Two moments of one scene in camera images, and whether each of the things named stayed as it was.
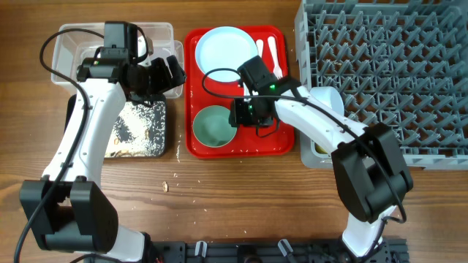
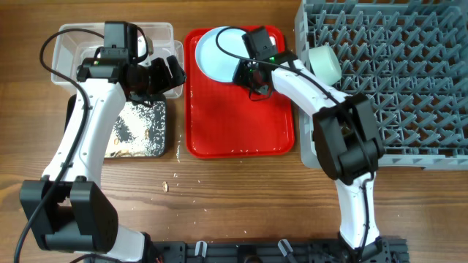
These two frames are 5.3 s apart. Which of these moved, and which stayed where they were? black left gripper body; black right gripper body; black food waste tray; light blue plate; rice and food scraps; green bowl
Moved: green bowl; black right gripper body
Stayed: rice and food scraps; black left gripper body; light blue plate; black food waste tray
